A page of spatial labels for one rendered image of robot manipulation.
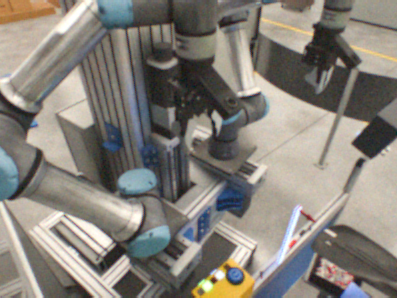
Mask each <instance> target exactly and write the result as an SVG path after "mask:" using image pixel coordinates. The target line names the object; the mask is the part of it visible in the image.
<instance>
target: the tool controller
mask: <svg viewBox="0 0 397 298"><path fill-rule="evenodd" d="M396 138H397V98H396V99H395V100H391V101H390V102H389V103H388V106H386V108H384V109H383V110H382V111H380V112H379V113H377V114H376V116H374V118H373V119H372V120H371V121H370V122H369V123H368V124H367V125H366V127H365V128H364V129H363V130H362V131H361V132H360V133H359V135H358V136H357V137H356V138H354V140H353V141H352V142H351V145H352V146H354V148H357V150H358V151H360V152H361V153H363V154H364V156H367V157H369V159H370V160H371V159H373V158H375V157H376V156H378V155H379V154H381V156H385V155H386V152H387V153H388V152H389V151H390V150H391V148H389V145H390V144H391V143H393V142H394V141H395V140H396Z"/></svg>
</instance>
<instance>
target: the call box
mask: <svg viewBox="0 0 397 298"><path fill-rule="evenodd" d="M226 263H228V265H230V267H231V268H230V269H229V270H228V271H226V270H225V269H224V268H223V265H225V264H226ZM223 265H222V266H221V267H219V268H218V270H216V271H215V272H213V274H212V275H210V277H207V279H205V281H204V282H202V283H201V284H200V285H199V286H198V287H196V288H195V289H194V290H193V291H192V298H249V297H250V296H251V295H252V293H253V288H254V285H255V282H256V281H255V280H254V279H253V278H252V277H251V276H250V275H249V274H248V273H247V272H246V271H245V270H243V268H242V267H241V266H240V265H238V263H237V262H235V260H233V258H230V259H229V260H228V261H227V262H225V263H224V264H223ZM233 268H237V269H239V270H241V272H242V274H243V277H242V279H241V280H240V282H237V283H235V282H231V281H230V279H229V277H228V272H229V271H230V270H231V269H233ZM219 271H220V272H222V273H223V275H224V276H223V277H222V278H221V279H218V277H217V276H216V274H217V273H218V272H219ZM213 276H214V277H215V278H216V279H218V282H216V283H215V284H214V285H213V284H212V283H211V282H210V279H211V278H212V277H213ZM206 282H209V283H210V284H211V285H212V287H211V288H210V289H208V290H206V289H205V287H203V285H204V284H205V283H206ZM200 287H202V289H204V290H205V294H202V296H200V295H199V294H198V293H197V290H198V289H200Z"/></svg>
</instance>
